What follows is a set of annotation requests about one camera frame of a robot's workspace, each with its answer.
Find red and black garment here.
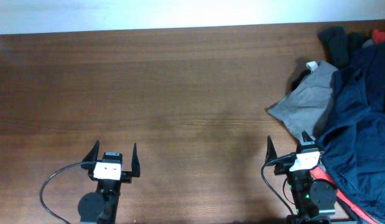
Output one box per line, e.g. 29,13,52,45
310,166,379,224

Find red cloth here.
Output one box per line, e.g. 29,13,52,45
372,29,385,44

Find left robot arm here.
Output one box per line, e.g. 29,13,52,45
78,141,141,224

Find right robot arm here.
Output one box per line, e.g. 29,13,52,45
261,131,337,224

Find grey shorts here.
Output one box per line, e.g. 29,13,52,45
267,60,338,142

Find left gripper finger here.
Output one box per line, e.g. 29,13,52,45
82,140,100,162
131,143,140,177

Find navy blue shorts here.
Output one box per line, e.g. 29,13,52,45
317,42,385,223

